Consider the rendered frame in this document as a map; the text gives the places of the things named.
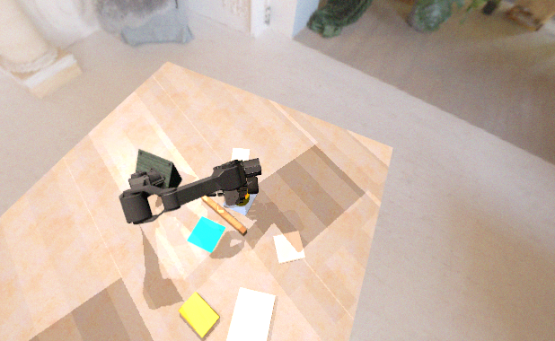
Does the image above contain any yellow flat block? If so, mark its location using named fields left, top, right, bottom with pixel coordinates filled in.
left=178, top=292, right=220, bottom=337

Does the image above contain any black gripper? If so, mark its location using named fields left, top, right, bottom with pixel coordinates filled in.
left=206, top=177, right=259, bottom=197

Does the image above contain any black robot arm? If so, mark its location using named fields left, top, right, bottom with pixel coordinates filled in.
left=119, top=158, right=262, bottom=224

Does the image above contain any orange wood-grain bar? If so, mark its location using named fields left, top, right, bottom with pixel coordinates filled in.
left=201, top=196, right=247, bottom=237

